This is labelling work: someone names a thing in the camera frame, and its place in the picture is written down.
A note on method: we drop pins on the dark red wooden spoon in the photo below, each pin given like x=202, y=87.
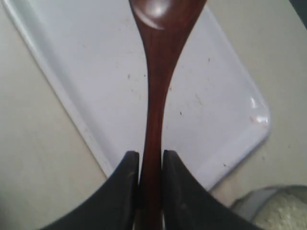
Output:
x=164, y=27

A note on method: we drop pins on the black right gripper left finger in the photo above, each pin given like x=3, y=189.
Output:
x=112, y=206

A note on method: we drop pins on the white rectangular plastic tray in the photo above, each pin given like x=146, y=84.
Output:
x=91, y=53

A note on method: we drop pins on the steel bowl of rice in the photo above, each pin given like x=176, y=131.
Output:
x=279, y=207

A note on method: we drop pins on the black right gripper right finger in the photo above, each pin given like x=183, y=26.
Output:
x=188, y=206

